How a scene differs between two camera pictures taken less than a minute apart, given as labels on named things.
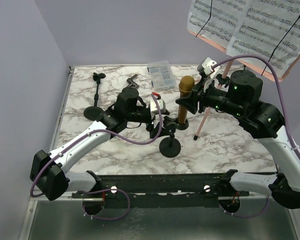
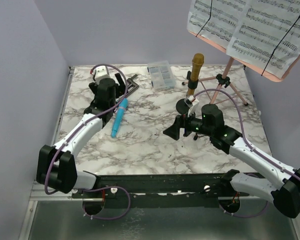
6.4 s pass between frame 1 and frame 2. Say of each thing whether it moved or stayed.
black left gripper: moved
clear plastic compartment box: stayed
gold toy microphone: moved
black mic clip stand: moved
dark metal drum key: stayed
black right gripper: moved
